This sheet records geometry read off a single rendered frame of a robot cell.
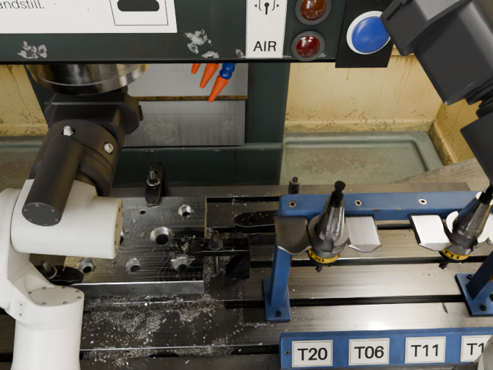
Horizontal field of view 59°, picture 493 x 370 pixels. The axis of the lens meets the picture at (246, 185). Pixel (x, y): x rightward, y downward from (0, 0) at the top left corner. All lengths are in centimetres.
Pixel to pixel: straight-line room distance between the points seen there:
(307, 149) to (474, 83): 152
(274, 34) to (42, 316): 35
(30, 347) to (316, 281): 67
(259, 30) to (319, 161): 139
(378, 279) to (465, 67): 82
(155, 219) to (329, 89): 93
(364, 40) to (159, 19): 16
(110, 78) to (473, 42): 42
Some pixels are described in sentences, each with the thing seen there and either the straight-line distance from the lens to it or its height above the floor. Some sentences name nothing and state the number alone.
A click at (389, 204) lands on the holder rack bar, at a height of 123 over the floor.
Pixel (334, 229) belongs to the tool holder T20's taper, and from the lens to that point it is 66.
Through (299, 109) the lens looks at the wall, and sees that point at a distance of 173.
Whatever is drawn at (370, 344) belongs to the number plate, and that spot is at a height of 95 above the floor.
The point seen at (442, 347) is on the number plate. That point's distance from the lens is 97.
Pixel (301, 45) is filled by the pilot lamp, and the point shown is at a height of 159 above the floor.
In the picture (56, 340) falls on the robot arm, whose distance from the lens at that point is 50.
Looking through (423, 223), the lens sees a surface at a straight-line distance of 76.
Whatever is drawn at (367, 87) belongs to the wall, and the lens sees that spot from 173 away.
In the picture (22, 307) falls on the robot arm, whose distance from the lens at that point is 50.
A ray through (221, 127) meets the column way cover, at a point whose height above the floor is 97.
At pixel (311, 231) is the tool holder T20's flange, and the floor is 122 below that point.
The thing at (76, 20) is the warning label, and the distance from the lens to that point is 38.
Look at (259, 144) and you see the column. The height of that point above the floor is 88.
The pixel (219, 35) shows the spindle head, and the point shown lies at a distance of 37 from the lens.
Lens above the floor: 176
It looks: 47 degrees down
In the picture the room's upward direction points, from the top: 1 degrees clockwise
